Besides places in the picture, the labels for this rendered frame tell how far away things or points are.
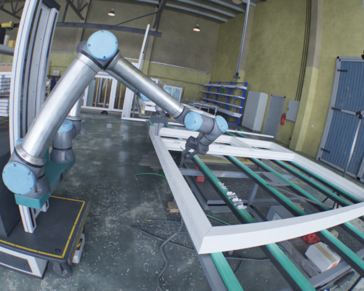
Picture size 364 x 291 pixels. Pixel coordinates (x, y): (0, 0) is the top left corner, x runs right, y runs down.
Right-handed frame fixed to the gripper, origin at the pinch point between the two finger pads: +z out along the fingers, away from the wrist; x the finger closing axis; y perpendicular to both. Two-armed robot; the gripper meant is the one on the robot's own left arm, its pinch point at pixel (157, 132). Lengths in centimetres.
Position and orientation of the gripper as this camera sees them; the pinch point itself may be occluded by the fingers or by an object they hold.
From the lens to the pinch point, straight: 157.5
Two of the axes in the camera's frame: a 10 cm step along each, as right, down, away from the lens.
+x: -9.5, -1.0, -2.8
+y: -2.4, -2.9, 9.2
